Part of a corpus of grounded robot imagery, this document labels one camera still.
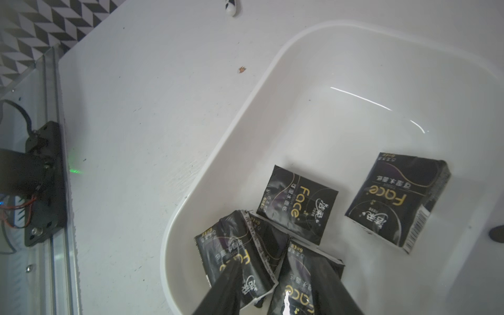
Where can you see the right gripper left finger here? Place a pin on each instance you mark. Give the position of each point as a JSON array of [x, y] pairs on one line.
[[225, 296]]

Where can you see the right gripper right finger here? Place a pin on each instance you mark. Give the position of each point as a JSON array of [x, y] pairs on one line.
[[330, 295]]

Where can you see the white plastic storage box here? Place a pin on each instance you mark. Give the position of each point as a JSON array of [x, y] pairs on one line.
[[339, 94]]

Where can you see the silver spoon on table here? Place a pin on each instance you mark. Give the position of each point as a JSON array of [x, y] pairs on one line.
[[231, 7]]

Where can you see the aluminium front rail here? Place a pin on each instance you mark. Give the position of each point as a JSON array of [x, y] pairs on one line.
[[38, 270]]

